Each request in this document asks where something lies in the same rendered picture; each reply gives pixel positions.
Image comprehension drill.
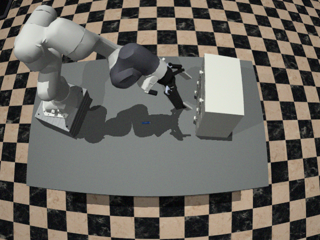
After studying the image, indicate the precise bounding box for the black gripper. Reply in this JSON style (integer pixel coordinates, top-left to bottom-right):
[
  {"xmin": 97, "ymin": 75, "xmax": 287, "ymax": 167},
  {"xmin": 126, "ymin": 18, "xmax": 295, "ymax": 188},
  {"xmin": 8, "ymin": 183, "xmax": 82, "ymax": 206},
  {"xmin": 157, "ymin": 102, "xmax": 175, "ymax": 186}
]
[{"xmin": 157, "ymin": 62, "xmax": 193, "ymax": 111}]

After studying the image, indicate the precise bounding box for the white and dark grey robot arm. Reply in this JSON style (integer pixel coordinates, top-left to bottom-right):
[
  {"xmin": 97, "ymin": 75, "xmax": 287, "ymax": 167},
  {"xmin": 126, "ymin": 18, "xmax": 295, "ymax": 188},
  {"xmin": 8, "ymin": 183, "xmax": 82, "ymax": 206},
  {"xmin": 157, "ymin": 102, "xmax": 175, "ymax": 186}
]
[{"xmin": 13, "ymin": 5, "xmax": 167, "ymax": 119}]

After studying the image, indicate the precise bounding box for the white chest of drawers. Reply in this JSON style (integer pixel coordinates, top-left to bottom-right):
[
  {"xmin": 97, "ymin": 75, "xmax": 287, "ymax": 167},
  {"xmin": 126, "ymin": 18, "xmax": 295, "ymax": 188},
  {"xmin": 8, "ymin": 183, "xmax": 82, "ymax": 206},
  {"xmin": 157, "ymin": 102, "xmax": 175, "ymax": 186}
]
[{"xmin": 195, "ymin": 53, "xmax": 244, "ymax": 138}]

